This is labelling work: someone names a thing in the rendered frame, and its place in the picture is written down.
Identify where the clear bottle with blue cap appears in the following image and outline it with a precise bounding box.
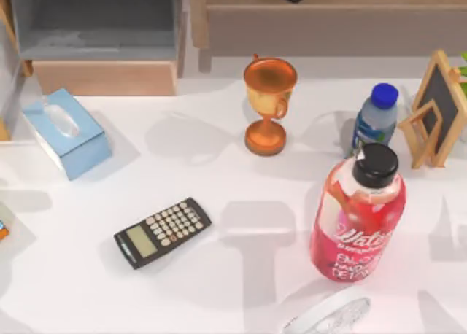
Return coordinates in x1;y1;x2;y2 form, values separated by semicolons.
350;82;400;159

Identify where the wooden shelf unit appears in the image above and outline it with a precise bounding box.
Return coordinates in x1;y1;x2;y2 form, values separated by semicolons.
189;0;467;74

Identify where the green plant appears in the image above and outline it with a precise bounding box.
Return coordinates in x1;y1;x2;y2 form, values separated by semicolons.
458;51;467;88

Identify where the black calculator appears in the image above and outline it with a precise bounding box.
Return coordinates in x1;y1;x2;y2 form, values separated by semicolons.
113;197;212;271

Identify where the red bottle with black cap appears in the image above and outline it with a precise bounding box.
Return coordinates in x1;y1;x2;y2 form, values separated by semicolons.
309;142;407;284

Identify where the light blue tissue box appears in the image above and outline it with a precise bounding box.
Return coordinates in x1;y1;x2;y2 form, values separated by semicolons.
22;88;113;182

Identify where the wooden framed blackboard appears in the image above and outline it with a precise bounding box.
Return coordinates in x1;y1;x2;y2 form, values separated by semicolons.
398;49;467;170

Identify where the bronze trophy cup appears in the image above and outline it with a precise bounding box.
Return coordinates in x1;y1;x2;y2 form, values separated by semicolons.
243;53;298;157

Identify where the pale wooden drawer front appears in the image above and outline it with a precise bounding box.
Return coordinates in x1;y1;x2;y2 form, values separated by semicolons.
31;60;178;96

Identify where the white oval object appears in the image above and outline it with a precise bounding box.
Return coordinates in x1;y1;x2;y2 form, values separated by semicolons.
281;287;371;334

